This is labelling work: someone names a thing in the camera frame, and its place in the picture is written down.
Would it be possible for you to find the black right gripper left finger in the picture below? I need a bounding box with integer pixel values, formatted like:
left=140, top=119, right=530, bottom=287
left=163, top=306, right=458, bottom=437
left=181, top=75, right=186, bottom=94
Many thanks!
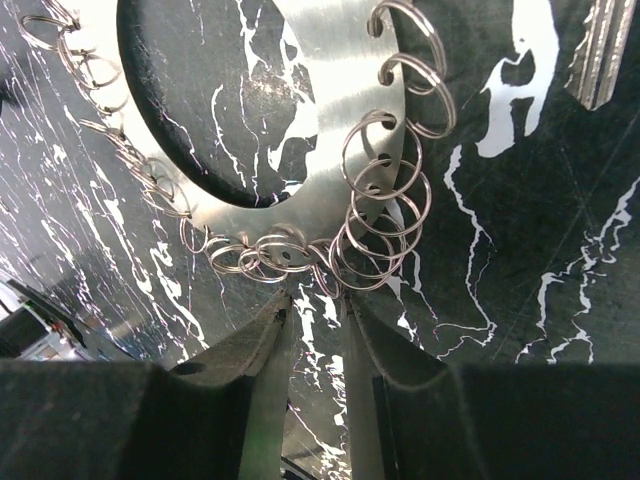
left=1, top=291, right=292, bottom=479

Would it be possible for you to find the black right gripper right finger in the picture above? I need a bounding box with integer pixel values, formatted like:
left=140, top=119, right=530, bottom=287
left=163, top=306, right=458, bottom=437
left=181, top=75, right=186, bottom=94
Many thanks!
left=340, top=295, right=639, bottom=479

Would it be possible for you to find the blue tag key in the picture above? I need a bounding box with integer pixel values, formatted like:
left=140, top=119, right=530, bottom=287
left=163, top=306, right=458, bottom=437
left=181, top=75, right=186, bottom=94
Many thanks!
left=564, top=0, right=637, bottom=111

